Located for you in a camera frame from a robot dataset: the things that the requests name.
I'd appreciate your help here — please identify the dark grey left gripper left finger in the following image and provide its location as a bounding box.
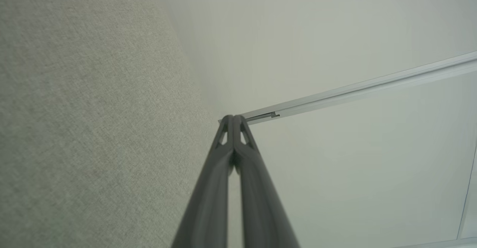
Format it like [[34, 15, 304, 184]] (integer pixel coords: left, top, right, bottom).
[[171, 114, 234, 248]]

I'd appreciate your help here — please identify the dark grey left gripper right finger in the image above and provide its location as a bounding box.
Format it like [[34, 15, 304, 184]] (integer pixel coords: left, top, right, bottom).
[[235, 114, 300, 248]]

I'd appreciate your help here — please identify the grey fabric sofa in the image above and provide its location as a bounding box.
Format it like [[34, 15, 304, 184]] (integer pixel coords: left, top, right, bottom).
[[0, 0, 226, 248]]

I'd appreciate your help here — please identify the grey aluminium wall post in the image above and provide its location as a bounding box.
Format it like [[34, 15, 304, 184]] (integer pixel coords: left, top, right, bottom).
[[218, 50, 477, 126]]

